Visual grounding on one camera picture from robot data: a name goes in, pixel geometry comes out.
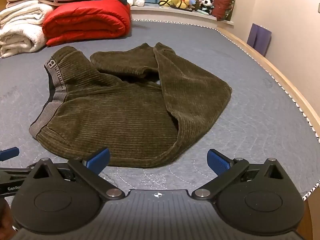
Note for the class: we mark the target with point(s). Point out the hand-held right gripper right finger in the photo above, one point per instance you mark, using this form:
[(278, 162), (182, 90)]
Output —
[(218, 162)]

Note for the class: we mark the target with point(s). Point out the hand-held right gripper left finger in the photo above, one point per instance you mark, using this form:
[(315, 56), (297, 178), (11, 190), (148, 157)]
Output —
[(98, 158)]

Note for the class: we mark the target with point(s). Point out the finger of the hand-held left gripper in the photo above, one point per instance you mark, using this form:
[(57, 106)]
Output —
[(10, 153)]

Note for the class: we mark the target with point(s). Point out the grey quilted mattress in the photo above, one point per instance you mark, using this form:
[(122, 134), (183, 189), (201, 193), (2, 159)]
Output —
[(225, 55)]

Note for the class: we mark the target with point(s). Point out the white fluffy rolled blanket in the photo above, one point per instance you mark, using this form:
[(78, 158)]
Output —
[(20, 41)]

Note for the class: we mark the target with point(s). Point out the red quilt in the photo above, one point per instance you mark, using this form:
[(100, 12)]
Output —
[(85, 20)]

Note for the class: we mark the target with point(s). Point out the white folded towel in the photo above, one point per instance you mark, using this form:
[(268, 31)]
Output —
[(22, 12)]

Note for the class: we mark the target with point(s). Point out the cream window ledge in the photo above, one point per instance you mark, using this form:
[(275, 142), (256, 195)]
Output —
[(175, 12)]

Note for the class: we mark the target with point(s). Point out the panda plush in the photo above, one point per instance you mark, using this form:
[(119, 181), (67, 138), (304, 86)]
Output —
[(207, 3)]

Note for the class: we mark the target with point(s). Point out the yellow bear plush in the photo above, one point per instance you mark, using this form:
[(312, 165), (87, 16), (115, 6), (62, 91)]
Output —
[(178, 1)]

